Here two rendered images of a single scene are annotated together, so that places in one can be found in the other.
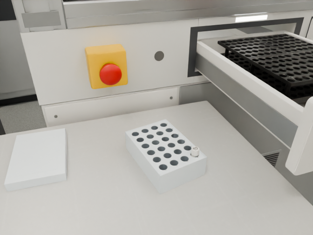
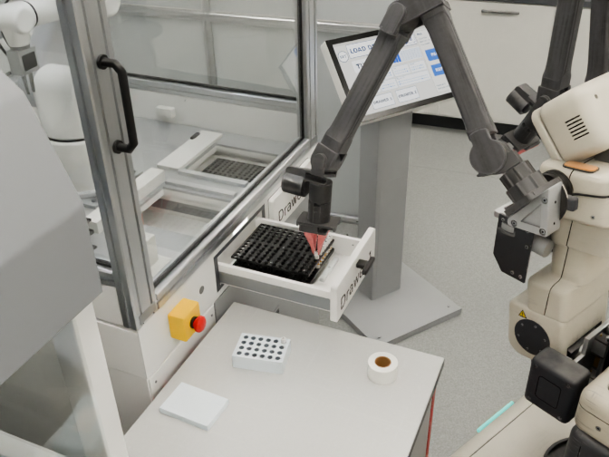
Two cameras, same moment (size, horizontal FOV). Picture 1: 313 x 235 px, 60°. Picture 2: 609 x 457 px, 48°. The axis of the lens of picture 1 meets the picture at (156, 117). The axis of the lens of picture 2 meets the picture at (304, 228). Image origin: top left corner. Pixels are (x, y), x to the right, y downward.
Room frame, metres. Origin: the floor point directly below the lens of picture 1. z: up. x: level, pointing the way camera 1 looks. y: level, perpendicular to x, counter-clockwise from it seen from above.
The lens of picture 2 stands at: (-0.57, 0.83, 1.93)
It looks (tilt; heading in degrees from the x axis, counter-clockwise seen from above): 33 degrees down; 312
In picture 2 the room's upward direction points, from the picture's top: 1 degrees counter-clockwise
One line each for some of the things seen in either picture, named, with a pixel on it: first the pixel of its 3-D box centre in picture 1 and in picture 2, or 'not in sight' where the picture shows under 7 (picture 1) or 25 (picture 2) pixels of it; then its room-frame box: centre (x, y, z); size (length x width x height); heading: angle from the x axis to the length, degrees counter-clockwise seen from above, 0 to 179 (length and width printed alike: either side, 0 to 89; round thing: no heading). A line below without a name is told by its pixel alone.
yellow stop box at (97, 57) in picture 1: (106, 66); (186, 319); (0.49, 0.10, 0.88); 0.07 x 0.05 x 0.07; 108
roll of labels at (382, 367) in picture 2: not in sight; (382, 368); (0.10, -0.16, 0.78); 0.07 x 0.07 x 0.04
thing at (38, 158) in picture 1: (39, 155); (194, 405); (0.36, 0.20, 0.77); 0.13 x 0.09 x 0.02; 16
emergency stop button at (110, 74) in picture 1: (110, 73); (198, 323); (0.46, 0.09, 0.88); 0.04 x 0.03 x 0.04; 108
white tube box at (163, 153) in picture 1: (163, 152); (262, 353); (0.35, -0.01, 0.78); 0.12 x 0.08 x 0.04; 29
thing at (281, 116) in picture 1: (279, 69); (280, 257); (0.51, -0.25, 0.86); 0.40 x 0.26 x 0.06; 18
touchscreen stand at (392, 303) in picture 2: not in sight; (390, 201); (0.80, -1.18, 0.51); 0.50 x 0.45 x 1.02; 163
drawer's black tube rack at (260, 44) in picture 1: (283, 68); (284, 257); (0.50, -0.25, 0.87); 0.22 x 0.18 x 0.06; 18
